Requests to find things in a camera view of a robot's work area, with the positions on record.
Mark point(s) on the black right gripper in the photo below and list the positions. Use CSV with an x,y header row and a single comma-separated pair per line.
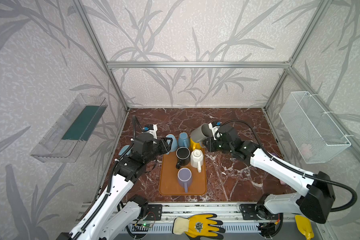
x,y
212,144

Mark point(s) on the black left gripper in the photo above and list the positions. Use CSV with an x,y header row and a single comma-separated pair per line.
x,y
161,145

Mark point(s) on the black mug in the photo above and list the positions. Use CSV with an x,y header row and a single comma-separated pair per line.
x,y
183,155

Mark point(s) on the grey mug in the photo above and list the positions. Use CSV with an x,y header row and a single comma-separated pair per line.
x,y
201,133

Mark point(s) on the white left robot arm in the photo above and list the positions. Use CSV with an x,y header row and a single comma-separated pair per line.
x,y
104,221

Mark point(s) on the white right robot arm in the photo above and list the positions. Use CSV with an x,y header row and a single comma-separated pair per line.
x,y
314,197

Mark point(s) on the light blue mug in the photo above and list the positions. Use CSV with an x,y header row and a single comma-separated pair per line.
x,y
173,143

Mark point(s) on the teal dotted mug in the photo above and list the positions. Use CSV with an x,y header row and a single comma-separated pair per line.
x,y
184,140

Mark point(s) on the yellow mug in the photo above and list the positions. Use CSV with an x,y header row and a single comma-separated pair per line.
x,y
194,146

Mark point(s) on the white mug with lettering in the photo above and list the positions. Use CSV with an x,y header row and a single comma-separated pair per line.
x,y
197,159

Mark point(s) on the purple mug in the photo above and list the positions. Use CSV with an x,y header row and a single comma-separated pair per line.
x,y
185,178

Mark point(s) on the light blue spatula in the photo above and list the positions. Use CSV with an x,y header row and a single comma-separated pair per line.
x,y
125,149

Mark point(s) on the pink object in basket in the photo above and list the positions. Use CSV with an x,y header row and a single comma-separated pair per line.
x,y
306,151

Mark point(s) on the yellow black work glove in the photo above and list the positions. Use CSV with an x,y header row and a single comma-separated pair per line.
x,y
198,226

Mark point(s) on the yellow plastic scoop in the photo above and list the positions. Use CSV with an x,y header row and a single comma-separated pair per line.
x,y
304,226

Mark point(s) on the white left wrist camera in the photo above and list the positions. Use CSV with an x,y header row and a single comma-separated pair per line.
x,y
151,129

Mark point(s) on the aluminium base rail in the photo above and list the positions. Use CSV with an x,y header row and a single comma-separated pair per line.
x,y
237,218

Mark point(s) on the white wire wall basket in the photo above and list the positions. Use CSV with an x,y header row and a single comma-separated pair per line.
x,y
308,123

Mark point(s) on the clear plastic wall bin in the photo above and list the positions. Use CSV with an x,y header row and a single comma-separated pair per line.
x,y
67,138

